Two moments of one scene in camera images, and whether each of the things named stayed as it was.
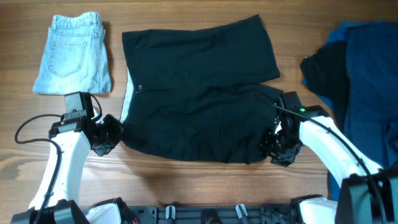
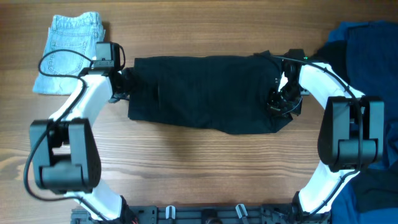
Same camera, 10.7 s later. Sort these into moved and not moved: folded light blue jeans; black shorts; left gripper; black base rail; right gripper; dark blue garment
Moved: left gripper; black shorts; right gripper
Not moved: black base rail; dark blue garment; folded light blue jeans
